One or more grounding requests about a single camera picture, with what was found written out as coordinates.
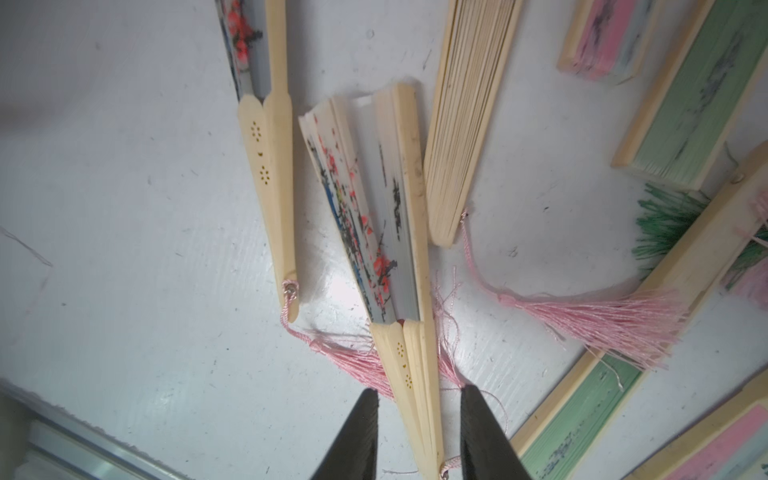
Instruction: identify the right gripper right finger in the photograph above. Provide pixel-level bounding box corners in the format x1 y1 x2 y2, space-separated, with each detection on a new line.
459 384 531 480

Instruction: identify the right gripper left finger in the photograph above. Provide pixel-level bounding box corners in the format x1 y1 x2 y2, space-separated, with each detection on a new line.
311 388 379 480

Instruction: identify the black print bamboo fan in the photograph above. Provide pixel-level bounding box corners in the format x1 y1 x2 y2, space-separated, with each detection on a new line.
216 1 393 398

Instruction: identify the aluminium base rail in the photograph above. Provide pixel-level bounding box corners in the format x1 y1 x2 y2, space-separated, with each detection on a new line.
1 379 187 479

